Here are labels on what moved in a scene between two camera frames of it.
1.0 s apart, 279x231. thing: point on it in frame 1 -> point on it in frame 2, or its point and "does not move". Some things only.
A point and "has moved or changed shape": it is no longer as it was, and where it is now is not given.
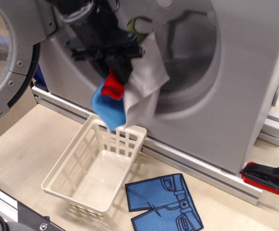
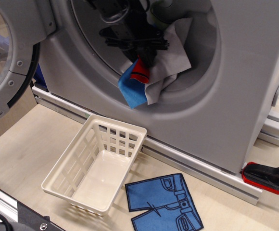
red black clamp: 271,179 does not move
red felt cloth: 112,87 -> 140,71
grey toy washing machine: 223,58 does not move
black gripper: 99,38 -> 135,34
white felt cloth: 149,74 -> 171,61
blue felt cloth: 111,111 -> 133,91
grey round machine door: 14,30 does not move
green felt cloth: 131,26 has moved or changed shape
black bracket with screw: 36,221 does not move
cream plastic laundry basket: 89,172 does not move
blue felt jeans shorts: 168,198 does not move
